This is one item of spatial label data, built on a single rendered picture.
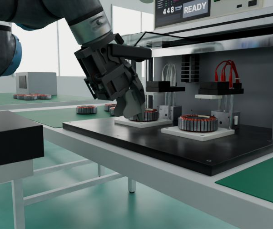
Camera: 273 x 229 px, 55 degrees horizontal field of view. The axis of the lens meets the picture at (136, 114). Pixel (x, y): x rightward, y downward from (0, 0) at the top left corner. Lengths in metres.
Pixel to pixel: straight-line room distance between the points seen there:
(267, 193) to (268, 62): 0.56
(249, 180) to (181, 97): 0.69
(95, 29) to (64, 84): 5.21
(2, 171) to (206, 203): 0.42
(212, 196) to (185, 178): 0.06
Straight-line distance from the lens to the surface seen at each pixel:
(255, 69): 0.98
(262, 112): 0.97
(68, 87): 5.76
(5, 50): 0.76
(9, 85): 5.36
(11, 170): 0.64
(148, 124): 0.88
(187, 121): 0.74
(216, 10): 0.94
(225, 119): 0.88
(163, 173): 0.54
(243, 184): 0.50
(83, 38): 0.53
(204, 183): 0.49
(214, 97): 0.79
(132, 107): 0.58
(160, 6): 1.11
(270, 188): 0.50
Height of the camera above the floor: 0.93
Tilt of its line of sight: 7 degrees down
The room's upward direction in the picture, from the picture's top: straight up
